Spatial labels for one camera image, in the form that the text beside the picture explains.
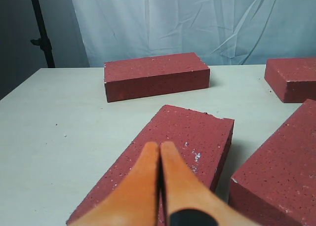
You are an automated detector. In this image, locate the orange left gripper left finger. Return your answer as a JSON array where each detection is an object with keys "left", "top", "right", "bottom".
[{"left": 71, "top": 142, "right": 158, "bottom": 226}]

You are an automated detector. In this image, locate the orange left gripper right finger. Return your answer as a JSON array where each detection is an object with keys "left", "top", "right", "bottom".
[{"left": 160, "top": 141, "right": 252, "bottom": 226}]

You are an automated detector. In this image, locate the red brick chipped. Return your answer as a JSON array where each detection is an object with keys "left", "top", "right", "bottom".
[{"left": 66, "top": 105, "right": 234, "bottom": 225}]

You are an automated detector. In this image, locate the red brick second row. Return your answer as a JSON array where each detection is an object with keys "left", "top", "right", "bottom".
[
  {"left": 229, "top": 99, "right": 316, "bottom": 226},
  {"left": 264, "top": 57, "right": 316, "bottom": 103}
]

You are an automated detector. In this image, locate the red brick far left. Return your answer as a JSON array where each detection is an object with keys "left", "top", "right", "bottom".
[{"left": 104, "top": 52, "right": 210, "bottom": 103}]

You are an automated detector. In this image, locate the white backdrop cloth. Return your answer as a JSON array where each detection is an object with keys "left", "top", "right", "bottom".
[{"left": 72, "top": 0, "right": 316, "bottom": 67}]

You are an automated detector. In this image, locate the black light stand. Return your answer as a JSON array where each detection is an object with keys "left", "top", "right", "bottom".
[{"left": 30, "top": 0, "right": 55, "bottom": 68}]

